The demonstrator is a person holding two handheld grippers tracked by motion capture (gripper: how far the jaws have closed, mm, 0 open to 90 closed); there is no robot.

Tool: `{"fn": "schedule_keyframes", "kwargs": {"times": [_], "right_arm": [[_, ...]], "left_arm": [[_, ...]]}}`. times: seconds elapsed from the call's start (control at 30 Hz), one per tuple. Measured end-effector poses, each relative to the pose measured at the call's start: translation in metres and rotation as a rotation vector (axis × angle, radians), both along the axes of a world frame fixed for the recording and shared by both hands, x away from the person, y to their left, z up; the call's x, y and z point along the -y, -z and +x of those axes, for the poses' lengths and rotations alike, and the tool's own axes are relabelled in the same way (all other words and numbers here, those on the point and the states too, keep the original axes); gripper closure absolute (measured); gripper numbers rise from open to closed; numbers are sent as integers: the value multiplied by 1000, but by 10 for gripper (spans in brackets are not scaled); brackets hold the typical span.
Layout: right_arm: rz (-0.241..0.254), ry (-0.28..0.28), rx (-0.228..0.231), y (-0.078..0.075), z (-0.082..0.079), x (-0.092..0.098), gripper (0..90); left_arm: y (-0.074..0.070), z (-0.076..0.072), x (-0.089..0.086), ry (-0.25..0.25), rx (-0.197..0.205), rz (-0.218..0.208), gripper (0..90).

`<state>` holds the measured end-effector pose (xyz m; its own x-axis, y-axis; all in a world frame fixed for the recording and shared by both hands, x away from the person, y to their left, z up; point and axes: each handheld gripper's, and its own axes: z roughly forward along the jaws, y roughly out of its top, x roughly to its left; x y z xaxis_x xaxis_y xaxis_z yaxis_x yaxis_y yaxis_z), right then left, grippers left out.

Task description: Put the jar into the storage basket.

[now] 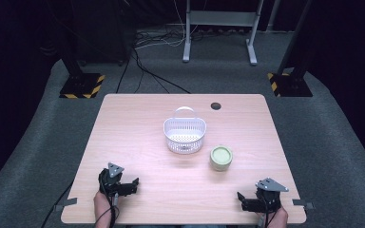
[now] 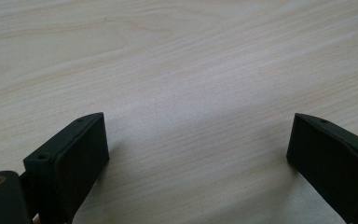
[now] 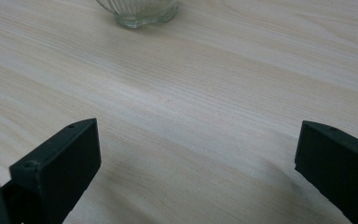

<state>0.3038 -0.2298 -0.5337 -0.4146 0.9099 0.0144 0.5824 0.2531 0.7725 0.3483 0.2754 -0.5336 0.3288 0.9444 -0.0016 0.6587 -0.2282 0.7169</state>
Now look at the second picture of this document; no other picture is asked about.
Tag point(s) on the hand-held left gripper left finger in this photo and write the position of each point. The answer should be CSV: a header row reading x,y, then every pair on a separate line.
x,y
71,168

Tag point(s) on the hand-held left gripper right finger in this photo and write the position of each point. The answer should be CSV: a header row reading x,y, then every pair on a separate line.
x,y
335,161

